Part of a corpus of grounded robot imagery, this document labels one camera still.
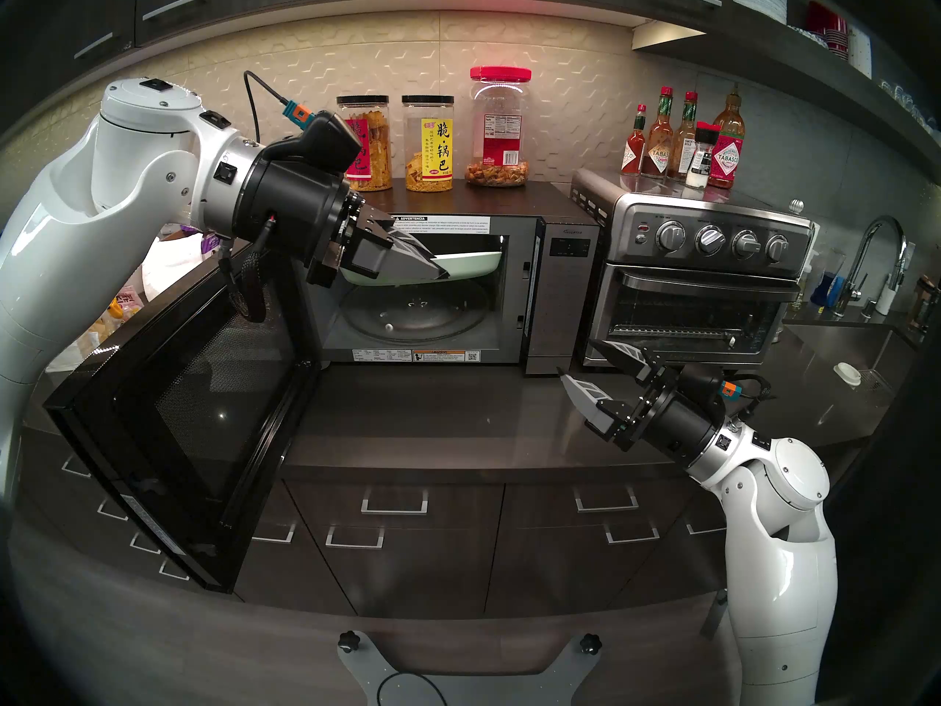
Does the dark wall shelf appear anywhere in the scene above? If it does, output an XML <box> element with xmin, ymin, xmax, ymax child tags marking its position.
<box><xmin>631</xmin><ymin>19</ymin><xmax>941</xmax><ymax>189</ymax></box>

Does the chrome kitchen faucet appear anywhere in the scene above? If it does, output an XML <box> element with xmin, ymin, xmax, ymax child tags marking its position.
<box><xmin>834</xmin><ymin>215</ymin><xmax>909</xmax><ymax>319</ymax></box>

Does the brown snack packet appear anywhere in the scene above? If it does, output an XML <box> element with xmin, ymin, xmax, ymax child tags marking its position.
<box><xmin>81</xmin><ymin>300</ymin><xmax>122</xmax><ymax>345</ymax></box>

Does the brown sauce bottle Tabasco label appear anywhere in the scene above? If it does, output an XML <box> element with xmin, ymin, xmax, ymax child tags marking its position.
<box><xmin>642</xmin><ymin>87</ymin><xmax>676</xmax><ymax>179</ymax></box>

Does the large orange Tabasco bottle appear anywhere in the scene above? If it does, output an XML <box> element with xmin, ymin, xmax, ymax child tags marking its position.
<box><xmin>709</xmin><ymin>83</ymin><xmax>745</xmax><ymax>190</ymax></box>

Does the white paper bag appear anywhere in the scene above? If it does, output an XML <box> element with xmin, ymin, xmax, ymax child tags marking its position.
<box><xmin>143</xmin><ymin>234</ymin><xmax>221</xmax><ymax>301</ymax></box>

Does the stainless steel toaster oven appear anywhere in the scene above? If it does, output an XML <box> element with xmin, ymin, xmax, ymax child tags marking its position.
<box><xmin>571</xmin><ymin>169</ymin><xmax>817</xmax><ymax>371</ymax></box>

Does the clear jar red lid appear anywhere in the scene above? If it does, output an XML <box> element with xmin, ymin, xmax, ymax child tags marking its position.
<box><xmin>465</xmin><ymin>66</ymin><xmax>532</xmax><ymax>188</ymax></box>

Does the small red hot sauce bottle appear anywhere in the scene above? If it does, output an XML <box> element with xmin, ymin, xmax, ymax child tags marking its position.
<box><xmin>621</xmin><ymin>104</ymin><xmax>649</xmax><ymax>176</ymax></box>

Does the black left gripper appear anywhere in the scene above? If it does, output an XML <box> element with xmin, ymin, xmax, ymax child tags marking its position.
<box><xmin>235</xmin><ymin>157</ymin><xmax>451</xmax><ymax>288</ymax></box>

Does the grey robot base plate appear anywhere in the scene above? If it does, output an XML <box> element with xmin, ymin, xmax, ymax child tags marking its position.
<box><xmin>338</xmin><ymin>631</ymin><xmax>604</xmax><ymax>706</ymax></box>

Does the brown bottle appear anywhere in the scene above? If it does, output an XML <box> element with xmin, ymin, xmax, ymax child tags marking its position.
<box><xmin>910</xmin><ymin>274</ymin><xmax>940</xmax><ymax>332</ymax></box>

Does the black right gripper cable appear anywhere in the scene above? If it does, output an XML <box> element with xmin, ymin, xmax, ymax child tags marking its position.
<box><xmin>735</xmin><ymin>377</ymin><xmax>776</xmax><ymax>418</ymax></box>

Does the thin black camera cable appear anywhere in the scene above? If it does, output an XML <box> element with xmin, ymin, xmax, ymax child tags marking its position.
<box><xmin>243</xmin><ymin>71</ymin><xmax>313</xmax><ymax>146</ymax></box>

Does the snack jar pink label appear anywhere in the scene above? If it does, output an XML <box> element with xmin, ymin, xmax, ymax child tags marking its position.
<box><xmin>344</xmin><ymin>96</ymin><xmax>393</xmax><ymax>193</ymax></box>

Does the glass microwave turntable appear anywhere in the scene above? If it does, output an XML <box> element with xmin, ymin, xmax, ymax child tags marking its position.
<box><xmin>342</xmin><ymin>278</ymin><xmax>492</xmax><ymax>345</ymax></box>

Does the snack jar yellow label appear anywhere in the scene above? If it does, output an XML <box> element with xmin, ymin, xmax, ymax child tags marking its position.
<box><xmin>401</xmin><ymin>94</ymin><xmax>455</xmax><ymax>193</ymax></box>

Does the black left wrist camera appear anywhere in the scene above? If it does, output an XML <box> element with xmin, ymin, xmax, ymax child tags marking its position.
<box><xmin>261</xmin><ymin>111</ymin><xmax>362</xmax><ymax>179</ymax></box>

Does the stainless steel sink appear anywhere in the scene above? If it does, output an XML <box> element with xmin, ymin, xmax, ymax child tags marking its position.
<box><xmin>783</xmin><ymin>322</ymin><xmax>916</xmax><ymax>411</ymax></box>

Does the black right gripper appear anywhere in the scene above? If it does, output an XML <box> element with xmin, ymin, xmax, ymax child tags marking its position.
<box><xmin>557</xmin><ymin>338</ymin><xmax>737</xmax><ymax>469</ymax></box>

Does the red cup stack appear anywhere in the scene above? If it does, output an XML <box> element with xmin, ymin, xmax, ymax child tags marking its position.
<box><xmin>805</xmin><ymin>2</ymin><xmax>850</xmax><ymax>54</ymax></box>

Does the dark lower drawer cabinet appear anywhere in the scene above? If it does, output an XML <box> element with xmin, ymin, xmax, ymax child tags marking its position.
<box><xmin>15</xmin><ymin>418</ymin><xmax>876</xmax><ymax>624</ymax></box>

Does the black base cable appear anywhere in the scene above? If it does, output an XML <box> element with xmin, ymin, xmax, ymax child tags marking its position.
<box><xmin>376</xmin><ymin>671</ymin><xmax>449</xmax><ymax>706</ymax></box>

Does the black microwave oven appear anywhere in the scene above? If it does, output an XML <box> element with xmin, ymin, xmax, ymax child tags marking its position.
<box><xmin>44</xmin><ymin>181</ymin><xmax>600</xmax><ymax>593</ymax></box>

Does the white cup stack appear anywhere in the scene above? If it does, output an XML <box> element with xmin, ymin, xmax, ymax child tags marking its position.
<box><xmin>847</xmin><ymin>26</ymin><xmax>874</xmax><ymax>79</ymax></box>

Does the purple snack bag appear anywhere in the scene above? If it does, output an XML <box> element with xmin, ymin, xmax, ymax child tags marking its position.
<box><xmin>158</xmin><ymin>225</ymin><xmax>221</xmax><ymax>258</ymax></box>

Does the light green plate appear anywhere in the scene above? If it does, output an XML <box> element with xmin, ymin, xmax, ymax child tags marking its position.
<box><xmin>340</xmin><ymin>250</ymin><xmax>505</xmax><ymax>286</ymax></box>

